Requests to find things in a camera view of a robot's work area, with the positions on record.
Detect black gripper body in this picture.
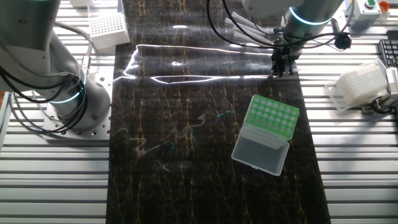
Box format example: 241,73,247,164
271,46,301,65

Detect green pipette tip holder box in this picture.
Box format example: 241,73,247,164
231,94,301,177

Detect white tip rack clear lid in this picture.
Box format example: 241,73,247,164
323,58,389,111

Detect white tip rack left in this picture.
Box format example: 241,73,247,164
87,0,131,50

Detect black keyboard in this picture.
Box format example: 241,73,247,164
378,30,398,68

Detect black marble pattern mat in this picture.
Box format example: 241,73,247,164
105,0,332,224

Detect orange capped small bottle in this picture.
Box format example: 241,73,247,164
378,1,391,15

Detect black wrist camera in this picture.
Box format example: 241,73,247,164
334,32,353,50

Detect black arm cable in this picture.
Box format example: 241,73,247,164
206,0,354,50

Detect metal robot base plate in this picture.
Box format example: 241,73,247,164
42,65,114,141

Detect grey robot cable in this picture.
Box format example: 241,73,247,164
52,21,95,75

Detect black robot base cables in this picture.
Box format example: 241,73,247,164
0,67,88,136

